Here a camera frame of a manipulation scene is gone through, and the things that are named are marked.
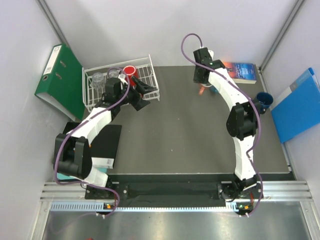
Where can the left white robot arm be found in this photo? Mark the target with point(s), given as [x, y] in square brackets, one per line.
[102, 114]

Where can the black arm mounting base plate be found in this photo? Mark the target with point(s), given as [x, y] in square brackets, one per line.
[169, 190]

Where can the clear drinking glass left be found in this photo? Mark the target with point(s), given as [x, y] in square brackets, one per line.
[98, 81]

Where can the dark blue ceramic mug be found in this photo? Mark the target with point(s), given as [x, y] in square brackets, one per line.
[265, 100]

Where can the teal notebook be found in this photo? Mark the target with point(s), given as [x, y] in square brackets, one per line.
[63, 177]

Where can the aluminium frame rail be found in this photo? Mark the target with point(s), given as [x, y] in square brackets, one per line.
[275, 191]

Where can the pink ceramic mug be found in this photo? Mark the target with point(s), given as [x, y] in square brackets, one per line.
[202, 88]

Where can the blue cover paperback book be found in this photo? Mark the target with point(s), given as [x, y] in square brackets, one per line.
[241, 73]

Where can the light blue ceramic mug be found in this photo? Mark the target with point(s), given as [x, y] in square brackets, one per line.
[213, 90]

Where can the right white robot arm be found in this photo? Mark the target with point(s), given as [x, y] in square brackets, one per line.
[242, 121]

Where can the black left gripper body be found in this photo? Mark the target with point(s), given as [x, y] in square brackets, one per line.
[133, 96]

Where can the grey slotted cable duct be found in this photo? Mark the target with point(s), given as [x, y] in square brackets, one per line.
[73, 206]

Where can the green lever arch binder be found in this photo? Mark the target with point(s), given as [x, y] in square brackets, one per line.
[61, 82]

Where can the red ceramic mug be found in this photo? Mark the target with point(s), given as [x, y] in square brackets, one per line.
[131, 71]

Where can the clear drinking glass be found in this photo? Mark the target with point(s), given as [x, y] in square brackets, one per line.
[98, 81]
[114, 73]

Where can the blue folder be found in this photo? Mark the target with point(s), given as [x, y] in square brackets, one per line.
[298, 108]

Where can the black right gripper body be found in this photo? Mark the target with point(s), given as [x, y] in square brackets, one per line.
[196, 78]

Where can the clear drinking glass right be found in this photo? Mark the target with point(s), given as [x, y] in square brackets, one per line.
[114, 73]

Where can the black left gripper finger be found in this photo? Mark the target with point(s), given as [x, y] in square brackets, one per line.
[138, 105]
[142, 87]

